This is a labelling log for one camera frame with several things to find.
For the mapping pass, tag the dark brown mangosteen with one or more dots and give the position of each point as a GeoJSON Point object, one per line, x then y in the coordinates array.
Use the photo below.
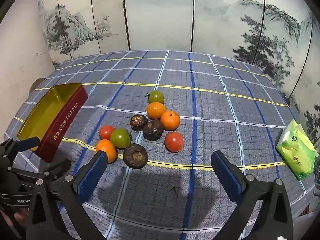
{"type": "Point", "coordinates": [135, 156]}
{"type": "Point", "coordinates": [138, 122]}
{"type": "Point", "coordinates": [153, 130]}

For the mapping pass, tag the red and gold tin box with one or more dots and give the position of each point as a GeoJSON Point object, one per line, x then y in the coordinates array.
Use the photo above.
{"type": "Point", "coordinates": [60, 120]}

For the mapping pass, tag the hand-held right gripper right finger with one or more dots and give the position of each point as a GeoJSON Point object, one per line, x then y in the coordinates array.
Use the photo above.
{"type": "Point", "coordinates": [227, 178]}

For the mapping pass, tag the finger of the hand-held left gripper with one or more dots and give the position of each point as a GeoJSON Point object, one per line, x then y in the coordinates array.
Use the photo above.
{"type": "Point", "coordinates": [27, 144]}
{"type": "Point", "coordinates": [56, 168]}

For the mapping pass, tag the painted folding screen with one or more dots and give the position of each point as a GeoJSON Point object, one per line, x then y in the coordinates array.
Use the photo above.
{"type": "Point", "coordinates": [160, 15]}

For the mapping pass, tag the green tissue pack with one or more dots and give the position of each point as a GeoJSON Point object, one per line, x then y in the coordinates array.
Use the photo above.
{"type": "Point", "coordinates": [296, 152]}

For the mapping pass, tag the orange mandarin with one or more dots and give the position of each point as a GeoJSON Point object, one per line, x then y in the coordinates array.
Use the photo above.
{"type": "Point", "coordinates": [170, 120]}
{"type": "Point", "coordinates": [155, 110]}
{"type": "Point", "coordinates": [105, 147]}

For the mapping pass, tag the red tomato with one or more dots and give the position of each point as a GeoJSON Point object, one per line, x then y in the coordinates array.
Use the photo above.
{"type": "Point", "coordinates": [174, 142]}
{"type": "Point", "coordinates": [106, 132]}

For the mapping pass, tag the green tomato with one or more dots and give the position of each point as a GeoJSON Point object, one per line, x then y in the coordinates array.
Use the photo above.
{"type": "Point", "coordinates": [156, 97]}
{"type": "Point", "coordinates": [120, 138]}

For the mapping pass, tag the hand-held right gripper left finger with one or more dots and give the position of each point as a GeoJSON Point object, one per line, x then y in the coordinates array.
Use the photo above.
{"type": "Point", "coordinates": [92, 178]}

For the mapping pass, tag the person's left hand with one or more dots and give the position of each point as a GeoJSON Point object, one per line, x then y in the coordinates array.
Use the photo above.
{"type": "Point", "coordinates": [18, 218]}

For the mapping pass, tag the blue plaid tablecloth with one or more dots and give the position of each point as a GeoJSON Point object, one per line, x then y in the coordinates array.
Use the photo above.
{"type": "Point", "coordinates": [200, 80]}

